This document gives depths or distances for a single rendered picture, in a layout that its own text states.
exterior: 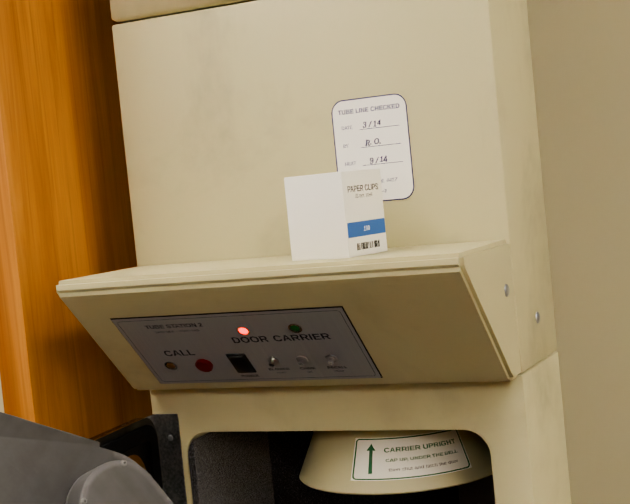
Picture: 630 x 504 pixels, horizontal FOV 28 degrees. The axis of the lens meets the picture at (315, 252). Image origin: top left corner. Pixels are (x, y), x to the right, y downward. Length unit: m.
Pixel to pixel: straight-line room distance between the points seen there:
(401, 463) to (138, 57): 0.39
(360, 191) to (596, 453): 0.58
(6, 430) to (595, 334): 0.89
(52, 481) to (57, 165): 0.53
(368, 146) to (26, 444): 0.46
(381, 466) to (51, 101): 0.40
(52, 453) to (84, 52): 0.60
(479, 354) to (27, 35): 0.45
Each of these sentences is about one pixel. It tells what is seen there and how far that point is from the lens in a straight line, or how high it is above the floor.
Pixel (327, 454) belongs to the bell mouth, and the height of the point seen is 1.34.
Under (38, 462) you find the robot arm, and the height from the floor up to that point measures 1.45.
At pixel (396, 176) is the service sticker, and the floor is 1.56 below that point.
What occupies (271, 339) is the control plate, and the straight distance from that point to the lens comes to 0.92.
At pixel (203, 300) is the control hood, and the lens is 0.90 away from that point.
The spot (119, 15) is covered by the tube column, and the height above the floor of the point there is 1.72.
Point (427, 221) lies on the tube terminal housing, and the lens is 0.94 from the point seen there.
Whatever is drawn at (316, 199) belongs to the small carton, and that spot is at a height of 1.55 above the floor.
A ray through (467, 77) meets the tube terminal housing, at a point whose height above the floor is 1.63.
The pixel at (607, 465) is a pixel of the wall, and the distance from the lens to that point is 1.38.
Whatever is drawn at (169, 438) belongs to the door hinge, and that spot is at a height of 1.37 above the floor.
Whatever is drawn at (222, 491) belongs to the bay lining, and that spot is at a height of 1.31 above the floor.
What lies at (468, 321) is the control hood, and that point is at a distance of 0.85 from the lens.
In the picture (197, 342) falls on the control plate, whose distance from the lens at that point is 0.95.
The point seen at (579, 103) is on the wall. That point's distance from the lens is 1.35.
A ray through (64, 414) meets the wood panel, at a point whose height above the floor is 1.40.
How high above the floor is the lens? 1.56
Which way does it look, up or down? 3 degrees down
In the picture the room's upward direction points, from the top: 6 degrees counter-clockwise
